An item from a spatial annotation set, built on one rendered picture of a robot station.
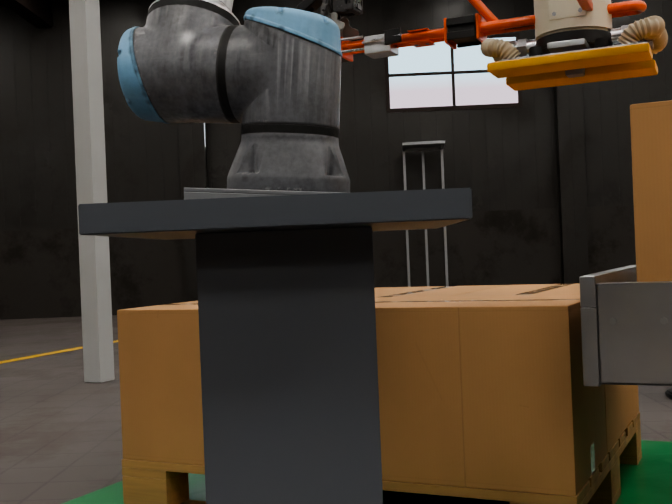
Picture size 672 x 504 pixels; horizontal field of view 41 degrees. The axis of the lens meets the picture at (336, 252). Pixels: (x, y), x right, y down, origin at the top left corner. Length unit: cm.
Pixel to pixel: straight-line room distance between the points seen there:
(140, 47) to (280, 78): 23
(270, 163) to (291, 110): 8
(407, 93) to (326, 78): 979
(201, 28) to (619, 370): 98
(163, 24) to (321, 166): 33
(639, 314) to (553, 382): 29
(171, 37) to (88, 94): 381
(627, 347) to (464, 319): 40
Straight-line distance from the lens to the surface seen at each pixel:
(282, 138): 131
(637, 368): 176
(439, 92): 1116
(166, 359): 237
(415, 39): 222
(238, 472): 130
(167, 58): 139
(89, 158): 516
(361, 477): 129
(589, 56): 199
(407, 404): 206
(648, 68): 217
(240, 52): 135
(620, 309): 175
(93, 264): 513
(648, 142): 190
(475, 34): 216
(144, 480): 248
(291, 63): 132
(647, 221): 189
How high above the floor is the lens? 68
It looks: level
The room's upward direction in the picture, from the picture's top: 2 degrees counter-clockwise
